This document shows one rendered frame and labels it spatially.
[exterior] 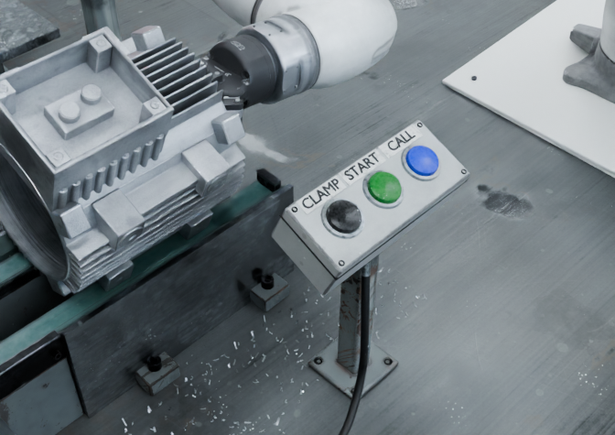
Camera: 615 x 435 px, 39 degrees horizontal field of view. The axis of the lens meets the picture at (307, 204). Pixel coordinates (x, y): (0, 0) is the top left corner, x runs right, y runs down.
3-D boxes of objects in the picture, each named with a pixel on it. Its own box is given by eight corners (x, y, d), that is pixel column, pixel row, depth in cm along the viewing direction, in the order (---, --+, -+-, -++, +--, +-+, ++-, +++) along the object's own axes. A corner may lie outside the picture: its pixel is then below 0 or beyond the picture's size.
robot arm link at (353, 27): (310, 116, 99) (238, 52, 104) (396, 78, 109) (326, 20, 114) (335, 40, 92) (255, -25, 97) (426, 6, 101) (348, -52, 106)
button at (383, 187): (379, 216, 73) (386, 206, 71) (355, 190, 74) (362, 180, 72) (402, 200, 75) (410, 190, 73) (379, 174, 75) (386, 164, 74)
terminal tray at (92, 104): (53, 221, 73) (56, 177, 67) (-19, 131, 76) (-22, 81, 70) (165, 157, 80) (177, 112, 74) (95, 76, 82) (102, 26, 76)
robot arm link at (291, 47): (324, 32, 93) (284, 47, 89) (315, 105, 98) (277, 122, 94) (266, 1, 97) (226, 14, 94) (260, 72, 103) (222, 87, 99)
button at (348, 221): (338, 246, 70) (345, 236, 69) (314, 219, 71) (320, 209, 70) (362, 228, 72) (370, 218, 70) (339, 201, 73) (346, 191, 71)
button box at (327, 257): (322, 299, 72) (342, 272, 68) (268, 235, 74) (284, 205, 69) (449, 201, 81) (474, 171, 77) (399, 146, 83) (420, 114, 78)
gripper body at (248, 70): (230, 21, 94) (161, 43, 88) (283, 52, 90) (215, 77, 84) (226, 81, 99) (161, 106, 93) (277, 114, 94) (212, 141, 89)
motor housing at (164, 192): (72, 324, 85) (85, 237, 69) (-37, 185, 89) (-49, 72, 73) (225, 224, 96) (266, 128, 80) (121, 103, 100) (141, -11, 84)
